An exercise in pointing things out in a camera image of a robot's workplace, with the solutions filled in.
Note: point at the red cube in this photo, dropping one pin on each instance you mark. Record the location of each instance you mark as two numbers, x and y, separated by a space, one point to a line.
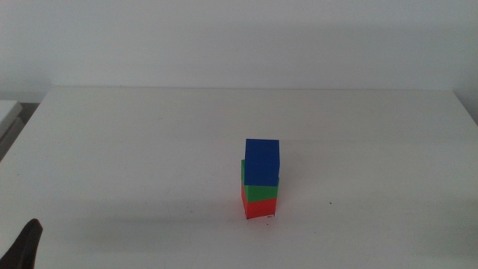
259 208

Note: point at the green cube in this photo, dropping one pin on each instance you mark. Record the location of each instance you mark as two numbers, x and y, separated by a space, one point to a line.
259 193

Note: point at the blue cube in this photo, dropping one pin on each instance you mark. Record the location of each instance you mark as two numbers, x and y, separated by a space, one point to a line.
261 162

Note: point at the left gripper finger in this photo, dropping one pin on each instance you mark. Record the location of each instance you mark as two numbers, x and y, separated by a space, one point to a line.
22 250

